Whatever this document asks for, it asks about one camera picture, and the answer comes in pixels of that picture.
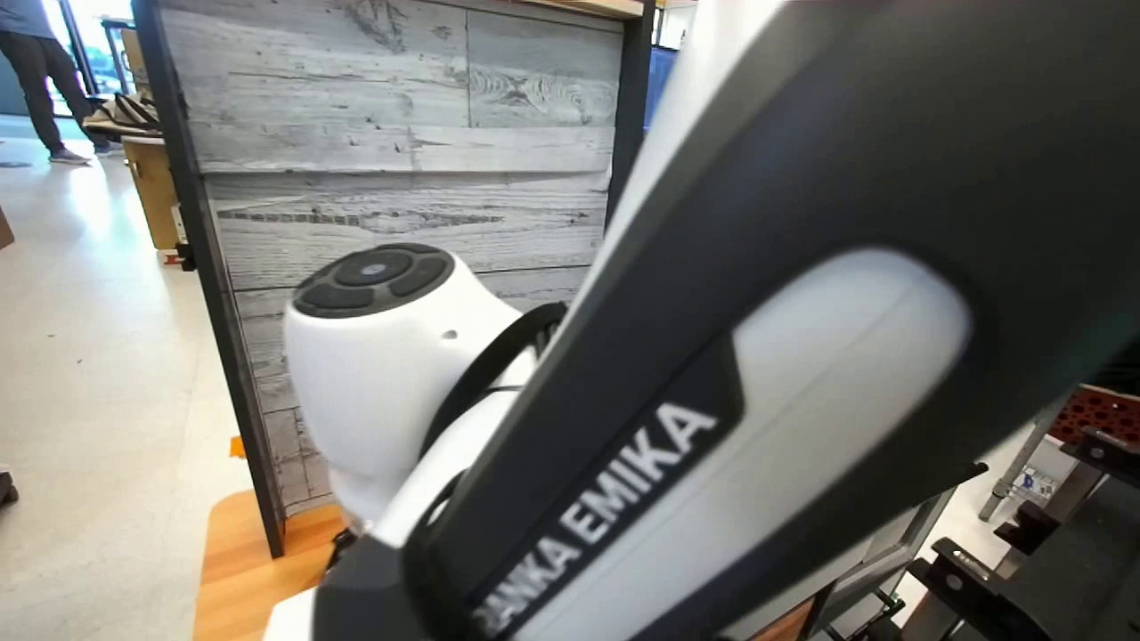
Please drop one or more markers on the computer monitor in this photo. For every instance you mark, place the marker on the computer monitor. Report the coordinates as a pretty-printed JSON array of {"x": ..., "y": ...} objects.
[{"x": 661, "y": 69}]

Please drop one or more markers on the black metal frame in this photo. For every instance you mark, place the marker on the black metal frame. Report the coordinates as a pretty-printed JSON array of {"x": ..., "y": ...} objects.
[{"x": 215, "y": 296}]

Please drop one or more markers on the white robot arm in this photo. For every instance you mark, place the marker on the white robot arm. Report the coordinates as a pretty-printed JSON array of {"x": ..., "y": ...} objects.
[{"x": 861, "y": 246}]

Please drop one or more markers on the grey wood backsplash panel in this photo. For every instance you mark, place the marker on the grey wood backsplash panel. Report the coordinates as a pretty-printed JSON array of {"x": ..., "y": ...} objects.
[{"x": 392, "y": 178}]

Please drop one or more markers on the walking person legs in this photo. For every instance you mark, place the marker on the walking person legs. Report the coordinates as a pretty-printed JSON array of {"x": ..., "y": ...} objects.
[{"x": 40, "y": 62}]

